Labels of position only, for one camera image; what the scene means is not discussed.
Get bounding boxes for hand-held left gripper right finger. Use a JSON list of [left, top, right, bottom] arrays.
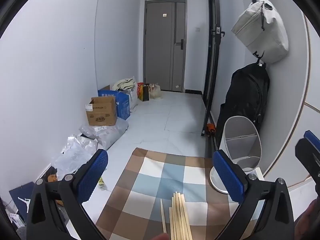
[[212, 149, 295, 240]]

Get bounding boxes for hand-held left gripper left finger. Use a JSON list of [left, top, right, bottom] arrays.
[[26, 149, 109, 240]]

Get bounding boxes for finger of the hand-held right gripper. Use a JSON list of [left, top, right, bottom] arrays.
[[295, 130, 320, 193]]

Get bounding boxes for white utensil holder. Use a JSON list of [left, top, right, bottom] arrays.
[[209, 116, 263, 194]]

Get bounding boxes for bundle of wooden chopsticks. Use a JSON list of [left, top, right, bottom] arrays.
[[169, 191, 193, 240]]

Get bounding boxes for light wooden chopstick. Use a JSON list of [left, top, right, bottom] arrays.
[[160, 199, 167, 233]]

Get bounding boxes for beige shoulder bag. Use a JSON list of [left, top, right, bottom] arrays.
[[231, 0, 290, 64]]

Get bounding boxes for crumpled clear plastic bags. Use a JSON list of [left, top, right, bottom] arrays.
[[51, 134, 99, 180]]

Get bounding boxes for grey courier bag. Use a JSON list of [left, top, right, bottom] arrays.
[[79, 118, 129, 151]]

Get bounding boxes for orange black item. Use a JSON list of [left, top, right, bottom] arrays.
[[206, 123, 217, 137]]

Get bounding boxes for checked table mat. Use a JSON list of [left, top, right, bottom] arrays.
[[96, 147, 255, 240]]

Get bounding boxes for brown cardboard box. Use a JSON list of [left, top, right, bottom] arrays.
[[85, 96, 118, 126]]

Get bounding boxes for blue cardboard box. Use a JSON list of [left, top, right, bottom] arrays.
[[98, 88, 131, 120]]

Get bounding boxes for black backpack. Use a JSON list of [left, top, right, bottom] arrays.
[[216, 62, 270, 141]]

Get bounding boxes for navy shoebox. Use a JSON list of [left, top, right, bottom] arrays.
[[9, 181, 35, 222]]

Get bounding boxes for white woven sack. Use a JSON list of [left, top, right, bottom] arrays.
[[125, 76, 139, 111]]

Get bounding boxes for beige cloth bag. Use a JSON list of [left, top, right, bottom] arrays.
[[113, 78, 137, 91]]

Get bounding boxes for red yellow paper bag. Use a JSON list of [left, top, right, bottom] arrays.
[[137, 82, 150, 102]]

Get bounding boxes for translucent plastic bag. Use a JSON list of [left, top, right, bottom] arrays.
[[149, 82, 162, 99]]

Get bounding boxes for black framed glass door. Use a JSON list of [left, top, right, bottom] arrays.
[[201, 0, 225, 137]]

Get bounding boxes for grey entrance door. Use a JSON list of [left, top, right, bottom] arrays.
[[144, 0, 187, 92]]

